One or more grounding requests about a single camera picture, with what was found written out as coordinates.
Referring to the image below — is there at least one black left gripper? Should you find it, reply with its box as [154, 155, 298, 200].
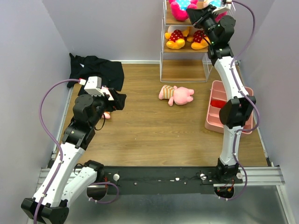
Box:
[85, 87, 126, 127]

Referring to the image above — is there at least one white plush blue dress front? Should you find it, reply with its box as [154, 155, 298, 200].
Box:
[168, 0, 198, 21]

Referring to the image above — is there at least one white plush blue dress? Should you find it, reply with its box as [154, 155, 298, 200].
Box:
[203, 0, 228, 22]
[168, 0, 198, 21]

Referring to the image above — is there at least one white plush blue dress back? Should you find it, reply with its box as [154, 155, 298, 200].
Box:
[203, 0, 228, 22]

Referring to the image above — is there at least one small yellow plush toy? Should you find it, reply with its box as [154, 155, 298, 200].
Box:
[164, 25, 190, 49]

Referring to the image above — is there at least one large yellow plush toy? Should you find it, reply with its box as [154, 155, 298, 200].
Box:
[187, 29, 210, 50]

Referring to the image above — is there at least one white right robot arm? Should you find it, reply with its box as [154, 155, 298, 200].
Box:
[186, 1, 256, 183]

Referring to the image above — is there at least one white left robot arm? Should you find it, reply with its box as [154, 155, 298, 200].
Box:
[21, 88, 127, 224]

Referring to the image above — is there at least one pink pig plush left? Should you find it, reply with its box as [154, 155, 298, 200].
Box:
[102, 112, 111, 119]

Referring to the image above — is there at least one black cloth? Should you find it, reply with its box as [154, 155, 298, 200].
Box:
[69, 54, 124, 91]

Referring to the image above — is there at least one pink pig plush striped shirt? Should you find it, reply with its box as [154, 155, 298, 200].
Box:
[158, 85, 194, 106]

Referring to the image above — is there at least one red sock middle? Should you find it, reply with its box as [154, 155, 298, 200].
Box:
[210, 99, 227, 109]

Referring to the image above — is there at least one pink divided organizer tray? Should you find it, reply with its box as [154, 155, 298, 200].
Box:
[205, 80, 254, 135]

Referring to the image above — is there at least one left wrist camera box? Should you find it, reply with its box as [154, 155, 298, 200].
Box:
[84, 76, 108, 96]

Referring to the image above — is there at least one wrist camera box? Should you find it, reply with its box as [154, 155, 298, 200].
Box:
[211, 0, 233, 14]
[84, 76, 108, 96]

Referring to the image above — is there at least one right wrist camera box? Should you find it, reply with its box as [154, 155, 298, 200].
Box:
[211, 0, 233, 14]

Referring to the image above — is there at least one white wire wooden shelf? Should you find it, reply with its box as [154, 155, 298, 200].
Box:
[159, 0, 236, 83]

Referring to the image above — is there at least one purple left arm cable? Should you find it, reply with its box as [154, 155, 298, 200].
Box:
[32, 78, 120, 224]

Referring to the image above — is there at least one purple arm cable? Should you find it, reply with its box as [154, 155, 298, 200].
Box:
[217, 0, 261, 201]
[32, 78, 120, 224]

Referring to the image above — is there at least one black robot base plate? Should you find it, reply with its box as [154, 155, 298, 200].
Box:
[92, 166, 243, 195]

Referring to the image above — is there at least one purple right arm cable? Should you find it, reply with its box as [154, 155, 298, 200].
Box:
[217, 0, 261, 201]

